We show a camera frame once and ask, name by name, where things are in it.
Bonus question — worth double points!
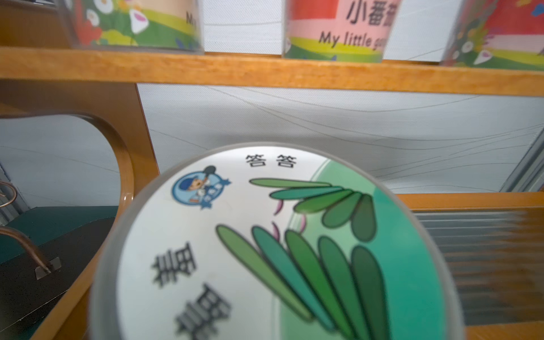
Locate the jar with green tree lid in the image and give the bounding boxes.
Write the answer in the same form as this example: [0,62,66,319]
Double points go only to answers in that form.
[89,143,466,339]

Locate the small clear red seed container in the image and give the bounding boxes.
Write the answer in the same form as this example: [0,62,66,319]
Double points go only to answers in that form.
[282,0,401,63]

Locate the small clear yellow seed container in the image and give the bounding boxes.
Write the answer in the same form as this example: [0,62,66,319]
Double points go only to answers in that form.
[55,0,204,54]

